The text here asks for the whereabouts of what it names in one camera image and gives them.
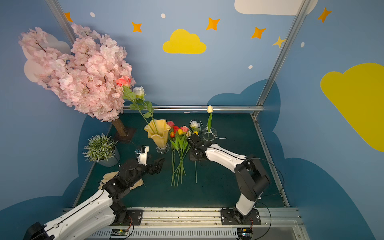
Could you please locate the red rose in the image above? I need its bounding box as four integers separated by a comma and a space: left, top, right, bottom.
173, 126, 180, 134

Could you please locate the cream white tulip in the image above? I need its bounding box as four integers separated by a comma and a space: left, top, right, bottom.
207, 105, 214, 134

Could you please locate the white rose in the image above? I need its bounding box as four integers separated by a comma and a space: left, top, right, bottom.
190, 120, 201, 131
132, 87, 159, 134

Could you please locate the orange yellow tulip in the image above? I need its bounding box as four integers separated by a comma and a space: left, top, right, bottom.
169, 132, 176, 187

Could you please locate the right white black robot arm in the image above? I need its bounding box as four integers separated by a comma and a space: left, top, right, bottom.
188, 134, 271, 221

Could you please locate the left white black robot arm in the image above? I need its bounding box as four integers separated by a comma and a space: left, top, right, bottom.
24, 158, 165, 240

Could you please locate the clear glass vase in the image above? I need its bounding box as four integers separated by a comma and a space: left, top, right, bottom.
201, 128, 218, 142

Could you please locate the pink tulip on table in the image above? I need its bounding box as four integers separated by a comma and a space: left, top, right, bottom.
176, 129, 186, 184

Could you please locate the white rose on table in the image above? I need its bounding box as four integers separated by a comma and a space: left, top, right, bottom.
190, 120, 201, 131

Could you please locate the yellow wavy glass vase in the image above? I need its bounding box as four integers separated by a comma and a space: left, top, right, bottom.
144, 119, 171, 154

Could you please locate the beige cloth glove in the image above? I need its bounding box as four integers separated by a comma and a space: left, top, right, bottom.
98, 171, 144, 190

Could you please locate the small green potted plant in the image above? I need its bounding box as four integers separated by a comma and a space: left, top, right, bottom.
83, 134, 120, 168

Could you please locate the left circuit board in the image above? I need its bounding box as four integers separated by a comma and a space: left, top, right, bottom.
110, 229, 129, 238

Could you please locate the circuit board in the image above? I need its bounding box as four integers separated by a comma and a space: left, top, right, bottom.
237, 228, 253, 240
110, 229, 129, 238

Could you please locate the right circuit board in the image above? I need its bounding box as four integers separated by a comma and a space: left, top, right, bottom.
237, 228, 253, 240

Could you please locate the pink cherry blossom tree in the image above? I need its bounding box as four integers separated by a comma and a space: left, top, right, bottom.
19, 24, 136, 138

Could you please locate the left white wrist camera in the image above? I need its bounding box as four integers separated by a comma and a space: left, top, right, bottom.
135, 146, 149, 166

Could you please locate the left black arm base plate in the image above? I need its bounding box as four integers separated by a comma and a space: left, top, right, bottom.
112, 209, 144, 226

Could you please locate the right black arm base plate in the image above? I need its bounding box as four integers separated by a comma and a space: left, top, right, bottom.
220, 208, 262, 226

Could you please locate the aluminium front rail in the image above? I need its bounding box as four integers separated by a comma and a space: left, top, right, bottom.
84, 207, 310, 240

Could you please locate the aluminium left frame post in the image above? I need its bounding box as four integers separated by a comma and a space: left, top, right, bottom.
45, 0, 76, 44

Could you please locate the aluminium frame post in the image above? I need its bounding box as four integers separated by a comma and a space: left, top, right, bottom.
45, 0, 76, 44
252, 0, 318, 120

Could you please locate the aluminium right frame post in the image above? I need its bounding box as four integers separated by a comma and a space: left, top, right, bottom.
252, 0, 318, 120

